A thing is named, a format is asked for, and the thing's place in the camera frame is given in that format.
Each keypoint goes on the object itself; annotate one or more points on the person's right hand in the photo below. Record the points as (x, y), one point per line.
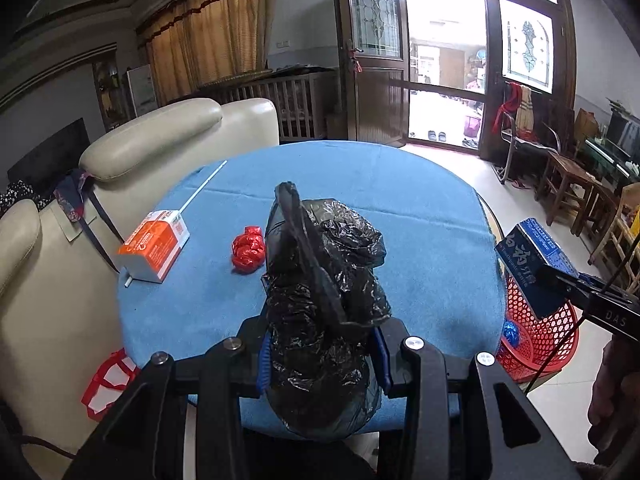
(617, 400)

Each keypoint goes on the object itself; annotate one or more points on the black television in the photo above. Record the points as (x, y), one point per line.
(47, 152)

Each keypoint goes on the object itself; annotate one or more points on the wooden baby crib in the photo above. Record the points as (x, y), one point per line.
(295, 105)

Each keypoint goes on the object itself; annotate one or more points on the orange and white box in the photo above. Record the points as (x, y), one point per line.
(150, 247)

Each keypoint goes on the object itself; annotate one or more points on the red and white bag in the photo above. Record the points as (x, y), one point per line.
(95, 385)

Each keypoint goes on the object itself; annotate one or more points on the blue tablecloth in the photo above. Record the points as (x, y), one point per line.
(400, 235)

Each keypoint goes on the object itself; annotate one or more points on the thin white stick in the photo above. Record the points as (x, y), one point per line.
(205, 183)

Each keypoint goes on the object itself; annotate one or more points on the black dotted cloth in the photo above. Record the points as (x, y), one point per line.
(17, 195)

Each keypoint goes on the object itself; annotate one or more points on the wooden door with stained glass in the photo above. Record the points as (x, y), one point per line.
(530, 45)
(375, 95)

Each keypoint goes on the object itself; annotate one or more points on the striped towel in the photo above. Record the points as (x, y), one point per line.
(524, 107)

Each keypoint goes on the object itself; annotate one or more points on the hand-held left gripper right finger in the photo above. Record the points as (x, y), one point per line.
(383, 365)

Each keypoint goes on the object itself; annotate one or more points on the red wrapper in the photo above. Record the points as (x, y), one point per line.
(247, 250)

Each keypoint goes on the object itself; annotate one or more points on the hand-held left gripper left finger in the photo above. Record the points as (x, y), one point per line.
(261, 375)

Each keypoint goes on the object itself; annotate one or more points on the red plastic basket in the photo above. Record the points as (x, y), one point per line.
(545, 340)

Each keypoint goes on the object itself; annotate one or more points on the black plastic bag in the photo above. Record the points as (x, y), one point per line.
(320, 310)

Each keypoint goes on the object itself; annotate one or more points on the red cloth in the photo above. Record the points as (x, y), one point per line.
(506, 105)

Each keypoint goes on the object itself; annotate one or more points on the metal chair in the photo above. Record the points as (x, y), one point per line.
(530, 147)

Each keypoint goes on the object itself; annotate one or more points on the pair of shoes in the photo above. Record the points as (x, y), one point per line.
(436, 135)

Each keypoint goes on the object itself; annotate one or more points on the dark blue carton box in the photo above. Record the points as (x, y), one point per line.
(535, 255)

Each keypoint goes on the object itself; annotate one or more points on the wooden stool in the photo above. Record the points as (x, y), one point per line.
(565, 170)
(597, 200)

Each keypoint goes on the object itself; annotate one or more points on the yellow curtain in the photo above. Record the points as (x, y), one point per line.
(210, 35)

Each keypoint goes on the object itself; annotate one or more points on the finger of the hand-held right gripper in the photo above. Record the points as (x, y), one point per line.
(570, 280)

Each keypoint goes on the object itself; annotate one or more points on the pink bucket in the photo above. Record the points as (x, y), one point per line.
(472, 125)

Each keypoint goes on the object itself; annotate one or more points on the dark patterned cloth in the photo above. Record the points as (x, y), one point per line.
(75, 195)

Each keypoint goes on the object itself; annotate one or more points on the blue shiny crumpled wrapper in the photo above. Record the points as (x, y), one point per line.
(511, 332)

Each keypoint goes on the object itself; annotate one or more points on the white standing air conditioner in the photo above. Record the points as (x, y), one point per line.
(141, 90)

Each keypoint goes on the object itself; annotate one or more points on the wooden chair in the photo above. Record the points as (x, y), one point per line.
(622, 230)

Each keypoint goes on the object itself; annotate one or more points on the cream leather sofa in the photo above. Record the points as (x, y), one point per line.
(150, 130)

